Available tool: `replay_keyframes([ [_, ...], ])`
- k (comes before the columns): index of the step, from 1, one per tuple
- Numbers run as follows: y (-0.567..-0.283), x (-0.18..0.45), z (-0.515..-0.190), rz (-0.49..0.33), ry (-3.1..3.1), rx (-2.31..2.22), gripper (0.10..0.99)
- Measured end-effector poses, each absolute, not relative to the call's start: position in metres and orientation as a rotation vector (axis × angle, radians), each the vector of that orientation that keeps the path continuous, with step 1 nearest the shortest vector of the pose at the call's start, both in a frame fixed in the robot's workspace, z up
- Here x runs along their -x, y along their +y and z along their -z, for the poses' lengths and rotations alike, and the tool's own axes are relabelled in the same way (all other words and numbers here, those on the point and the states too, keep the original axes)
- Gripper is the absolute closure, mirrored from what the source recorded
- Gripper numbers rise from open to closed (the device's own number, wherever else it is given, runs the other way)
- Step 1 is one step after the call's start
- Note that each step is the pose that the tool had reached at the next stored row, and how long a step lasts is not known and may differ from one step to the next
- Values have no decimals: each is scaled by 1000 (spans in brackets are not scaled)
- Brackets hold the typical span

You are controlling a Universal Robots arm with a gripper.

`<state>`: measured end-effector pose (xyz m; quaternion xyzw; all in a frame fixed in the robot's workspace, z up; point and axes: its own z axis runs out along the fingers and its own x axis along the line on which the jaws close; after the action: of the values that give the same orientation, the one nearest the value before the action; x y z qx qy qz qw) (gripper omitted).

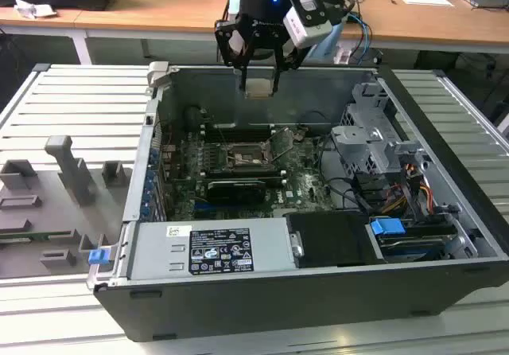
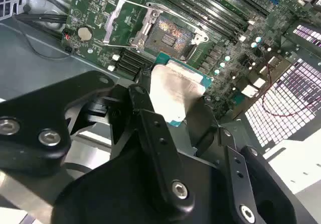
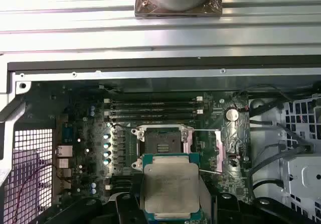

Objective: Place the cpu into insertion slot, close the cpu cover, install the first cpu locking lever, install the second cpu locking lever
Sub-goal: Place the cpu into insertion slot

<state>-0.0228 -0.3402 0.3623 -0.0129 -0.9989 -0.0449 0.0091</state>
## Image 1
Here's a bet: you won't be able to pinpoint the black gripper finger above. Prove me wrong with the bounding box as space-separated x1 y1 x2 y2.
215 15 256 92
271 31 308 93

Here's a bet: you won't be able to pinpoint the small square silver CPU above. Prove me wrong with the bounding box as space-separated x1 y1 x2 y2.
243 79 276 99

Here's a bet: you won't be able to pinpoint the metal socket cover frame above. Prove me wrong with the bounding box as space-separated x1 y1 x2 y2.
270 127 298 163

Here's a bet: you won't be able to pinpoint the black RAM slot bank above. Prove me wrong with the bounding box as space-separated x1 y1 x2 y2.
203 166 289 181
200 123 275 142

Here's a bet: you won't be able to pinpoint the CPU socket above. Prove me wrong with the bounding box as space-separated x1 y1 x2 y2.
223 141 278 172

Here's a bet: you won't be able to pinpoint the pale blue teach pendant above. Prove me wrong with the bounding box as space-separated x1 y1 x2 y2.
308 19 352 60

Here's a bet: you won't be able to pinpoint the wooden desk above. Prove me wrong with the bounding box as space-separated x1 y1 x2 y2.
0 0 509 46

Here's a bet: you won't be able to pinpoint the grey metal drive cage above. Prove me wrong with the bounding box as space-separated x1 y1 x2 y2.
329 82 431 178

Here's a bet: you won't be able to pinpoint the green motherboard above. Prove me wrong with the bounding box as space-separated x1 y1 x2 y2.
158 126 344 219

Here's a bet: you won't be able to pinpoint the black graphics card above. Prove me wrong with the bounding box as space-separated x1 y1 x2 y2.
205 177 268 207

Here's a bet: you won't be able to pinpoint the white paper sheet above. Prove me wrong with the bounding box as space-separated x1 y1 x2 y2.
398 0 455 7

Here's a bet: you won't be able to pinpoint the black plastic shroud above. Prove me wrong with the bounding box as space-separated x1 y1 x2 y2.
286 210 383 269

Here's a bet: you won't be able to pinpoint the hard disk in blue carrier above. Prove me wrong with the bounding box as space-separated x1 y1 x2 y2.
367 217 459 263

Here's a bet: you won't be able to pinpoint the grey power supply unit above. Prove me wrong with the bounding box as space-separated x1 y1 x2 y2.
126 217 304 281

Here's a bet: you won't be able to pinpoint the crumpled white paper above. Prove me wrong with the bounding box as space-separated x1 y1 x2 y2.
13 0 57 20

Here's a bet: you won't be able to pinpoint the grey flat laptop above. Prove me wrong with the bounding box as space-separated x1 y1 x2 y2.
458 0 509 12

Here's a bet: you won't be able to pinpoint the blue plastic latch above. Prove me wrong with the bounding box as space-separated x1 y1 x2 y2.
88 248 111 266

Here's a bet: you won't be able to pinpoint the grey parts rack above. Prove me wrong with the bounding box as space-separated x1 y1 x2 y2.
0 135 136 280

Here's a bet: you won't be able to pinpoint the black open PC case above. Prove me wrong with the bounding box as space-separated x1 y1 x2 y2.
86 60 509 344

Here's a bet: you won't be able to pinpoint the green RAM stick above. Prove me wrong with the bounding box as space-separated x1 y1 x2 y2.
0 231 73 242

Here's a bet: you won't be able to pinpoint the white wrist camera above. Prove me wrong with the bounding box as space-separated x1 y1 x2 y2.
283 0 333 50

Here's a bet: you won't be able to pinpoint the grey plastic case handle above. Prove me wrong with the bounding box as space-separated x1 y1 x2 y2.
146 60 173 90

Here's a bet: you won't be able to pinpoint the blue cable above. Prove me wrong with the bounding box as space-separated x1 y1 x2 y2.
346 10 374 66

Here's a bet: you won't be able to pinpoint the orange yellow wire bundle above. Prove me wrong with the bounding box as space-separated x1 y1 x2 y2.
383 163 437 215

